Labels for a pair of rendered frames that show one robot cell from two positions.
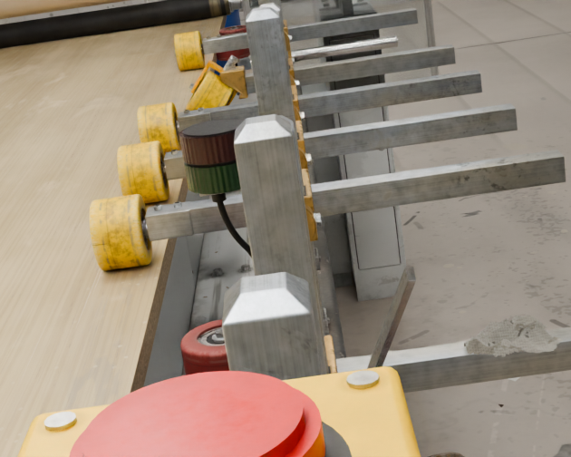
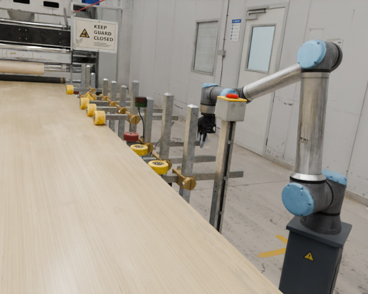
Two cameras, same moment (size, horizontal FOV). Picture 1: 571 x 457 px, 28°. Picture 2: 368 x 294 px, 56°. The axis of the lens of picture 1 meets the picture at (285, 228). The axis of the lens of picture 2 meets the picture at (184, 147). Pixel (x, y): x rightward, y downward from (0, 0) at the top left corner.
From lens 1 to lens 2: 101 cm
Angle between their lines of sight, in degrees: 27
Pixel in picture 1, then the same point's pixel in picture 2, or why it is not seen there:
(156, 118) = (85, 100)
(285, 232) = (170, 108)
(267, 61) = (135, 90)
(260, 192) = (168, 102)
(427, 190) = (155, 118)
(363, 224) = not seen: hidden behind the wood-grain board
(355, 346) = not seen: hidden behind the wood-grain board
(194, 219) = (114, 116)
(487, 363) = (172, 143)
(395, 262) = not seen: hidden behind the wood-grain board
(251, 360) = (193, 111)
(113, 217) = (100, 114)
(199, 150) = (139, 100)
